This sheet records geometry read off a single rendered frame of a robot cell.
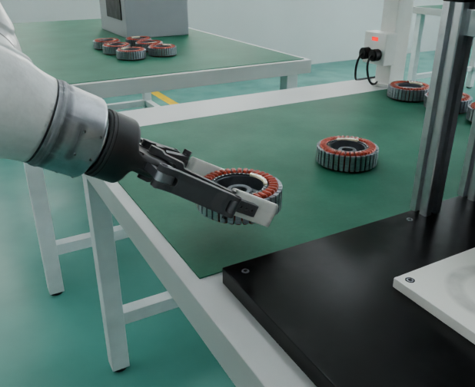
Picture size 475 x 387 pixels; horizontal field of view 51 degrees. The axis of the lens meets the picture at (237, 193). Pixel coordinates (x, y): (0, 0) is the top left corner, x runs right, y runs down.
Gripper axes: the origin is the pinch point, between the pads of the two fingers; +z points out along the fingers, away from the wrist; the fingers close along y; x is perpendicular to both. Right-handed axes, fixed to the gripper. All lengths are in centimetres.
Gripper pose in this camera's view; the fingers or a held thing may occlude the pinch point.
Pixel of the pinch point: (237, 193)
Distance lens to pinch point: 65.4
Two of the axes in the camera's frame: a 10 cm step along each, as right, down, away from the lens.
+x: 4.4, -8.9, -1.4
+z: 7.6, 2.8, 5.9
